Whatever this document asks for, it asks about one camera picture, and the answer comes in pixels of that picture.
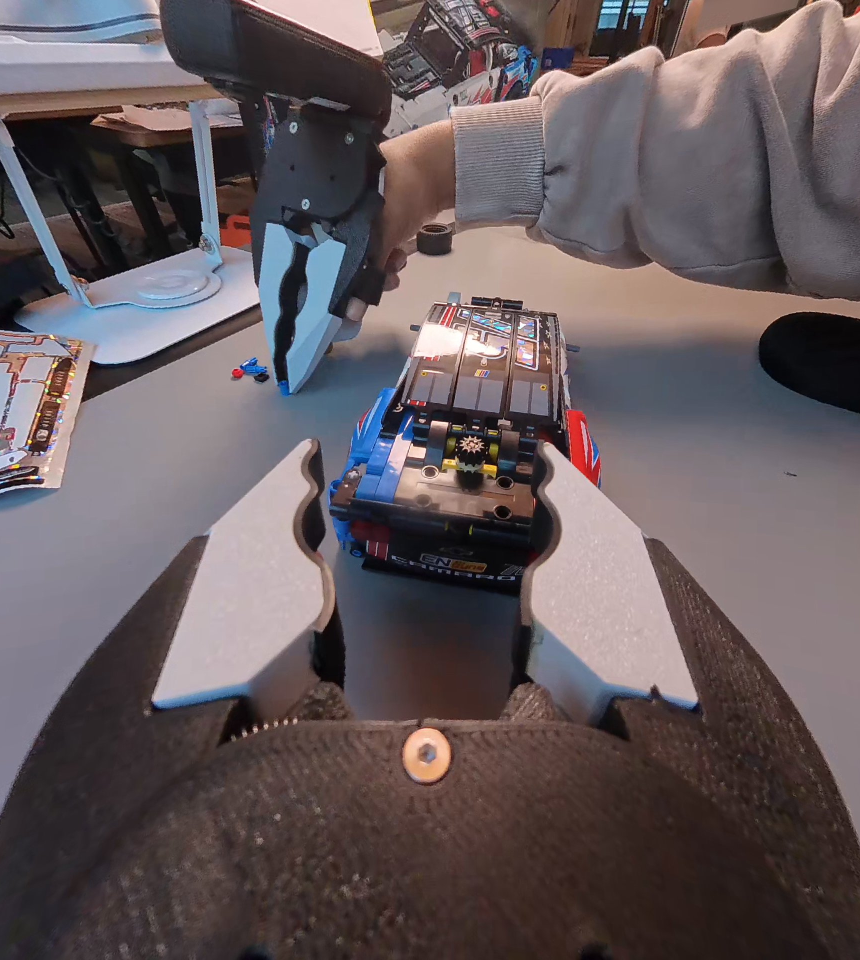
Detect wooden table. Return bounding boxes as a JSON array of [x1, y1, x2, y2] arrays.
[[0, 78, 266, 147]]

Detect person's right hand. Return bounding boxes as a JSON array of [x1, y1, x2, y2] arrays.
[[343, 120, 460, 324]]

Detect lego race car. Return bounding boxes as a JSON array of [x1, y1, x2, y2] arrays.
[[328, 294, 604, 595]]

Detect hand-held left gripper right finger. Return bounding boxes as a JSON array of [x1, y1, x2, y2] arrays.
[[520, 442, 703, 726]]

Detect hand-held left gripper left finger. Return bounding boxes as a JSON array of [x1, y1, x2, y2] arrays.
[[151, 438, 337, 723]]

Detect holographic sticker sheet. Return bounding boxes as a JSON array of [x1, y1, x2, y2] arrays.
[[0, 330, 95, 511]]

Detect white desk lamp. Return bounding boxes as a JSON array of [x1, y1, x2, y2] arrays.
[[0, 30, 265, 369]]

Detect lego set box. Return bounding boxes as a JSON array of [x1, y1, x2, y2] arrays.
[[370, 0, 540, 114]]

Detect lego instruction booklet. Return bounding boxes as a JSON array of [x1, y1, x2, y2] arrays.
[[0, 0, 386, 61]]

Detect person's right forearm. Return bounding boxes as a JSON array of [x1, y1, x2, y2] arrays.
[[448, 0, 860, 301]]

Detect black round pad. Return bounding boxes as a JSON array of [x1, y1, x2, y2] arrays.
[[758, 311, 860, 429]]

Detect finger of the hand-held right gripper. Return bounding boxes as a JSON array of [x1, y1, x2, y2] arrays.
[[286, 238, 364, 396], [257, 219, 305, 396]]

